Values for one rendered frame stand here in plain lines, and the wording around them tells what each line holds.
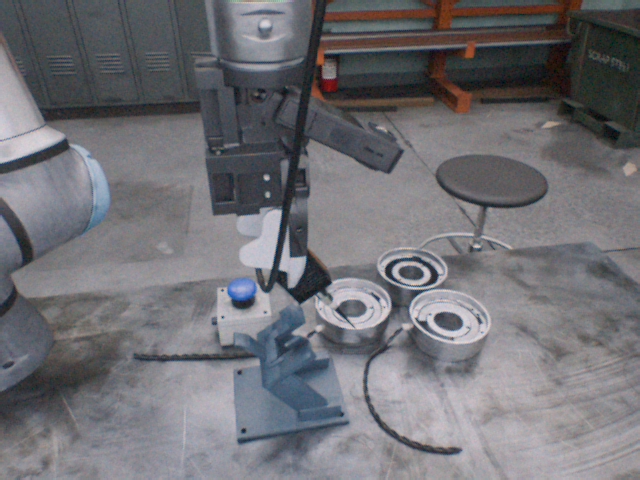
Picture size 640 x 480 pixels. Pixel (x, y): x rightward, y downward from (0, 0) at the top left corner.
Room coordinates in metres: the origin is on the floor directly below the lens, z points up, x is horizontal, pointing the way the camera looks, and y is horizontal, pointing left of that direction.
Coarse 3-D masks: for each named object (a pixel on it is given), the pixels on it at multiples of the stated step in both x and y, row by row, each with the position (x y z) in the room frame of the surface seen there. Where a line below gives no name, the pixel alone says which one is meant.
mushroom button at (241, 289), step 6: (234, 282) 0.51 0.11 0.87; (240, 282) 0.51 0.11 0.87; (246, 282) 0.51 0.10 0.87; (252, 282) 0.51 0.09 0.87; (228, 288) 0.50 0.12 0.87; (234, 288) 0.50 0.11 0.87; (240, 288) 0.50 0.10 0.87; (246, 288) 0.50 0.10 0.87; (252, 288) 0.50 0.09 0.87; (228, 294) 0.50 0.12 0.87; (234, 294) 0.49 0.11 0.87; (240, 294) 0.49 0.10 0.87; (246, 294) 0.49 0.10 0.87; (252, 294) 0.50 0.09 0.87; (240, 300) 0.50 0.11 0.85
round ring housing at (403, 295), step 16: (384, 256) 0.62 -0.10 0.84; (400, 256) 0.64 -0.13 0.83; (432, 256) 0.62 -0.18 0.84; (400, 272) 0.61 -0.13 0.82; (416, 272) 0.61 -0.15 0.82; (384, 288) 0.56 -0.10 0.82; (400, 288) 0.55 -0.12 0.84; (416, 288) 0.54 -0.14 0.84; (432, 288) 0.55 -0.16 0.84; (400, 304) 0.55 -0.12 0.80
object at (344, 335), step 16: (336, 288) 0.56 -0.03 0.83; (352, 288) 0.56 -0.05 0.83; (368, 288) 0.55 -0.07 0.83; (320, 304) 0.52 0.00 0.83; (352, 304) 0.53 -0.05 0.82; (368, 304) 0.52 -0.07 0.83; (384, 304) 0.52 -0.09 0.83; (320, 320) 0.49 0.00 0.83; (352, 320) 0.49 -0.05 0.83; (368, 320) 0.49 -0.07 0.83; (384, 320) 0.48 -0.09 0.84; (336, 336) 0.47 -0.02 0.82; (352, 336) 0.46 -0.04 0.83; (368, 336) 0.46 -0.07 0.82
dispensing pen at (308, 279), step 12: (312, 264) 0.38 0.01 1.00; (312, 276) 0.38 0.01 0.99; (324, 276) 0.38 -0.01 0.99; (288, 288) 0.38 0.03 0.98; (300, 288) 0.38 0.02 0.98; (312, 288) 0.38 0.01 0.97; (324, 288) 0.39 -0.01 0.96; (300, 300) 0.38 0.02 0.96; (324, 300) 0.39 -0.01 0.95; (336, 312) 0.40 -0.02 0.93
